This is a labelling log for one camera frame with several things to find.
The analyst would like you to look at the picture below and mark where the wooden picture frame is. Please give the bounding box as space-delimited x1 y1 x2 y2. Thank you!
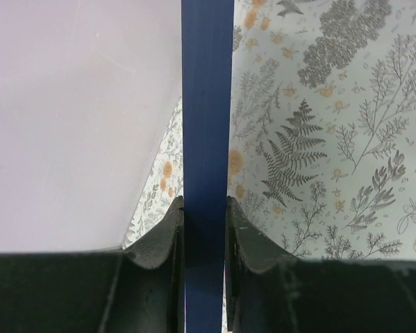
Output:
181 1 234 333

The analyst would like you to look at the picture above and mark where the floral patterned table mat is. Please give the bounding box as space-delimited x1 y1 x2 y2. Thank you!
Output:
121 0 416 262

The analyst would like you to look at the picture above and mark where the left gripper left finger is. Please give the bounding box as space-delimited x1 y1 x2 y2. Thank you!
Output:
0 197 184 332

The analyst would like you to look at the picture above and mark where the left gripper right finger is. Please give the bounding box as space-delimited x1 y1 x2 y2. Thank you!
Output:
225 197 416 333

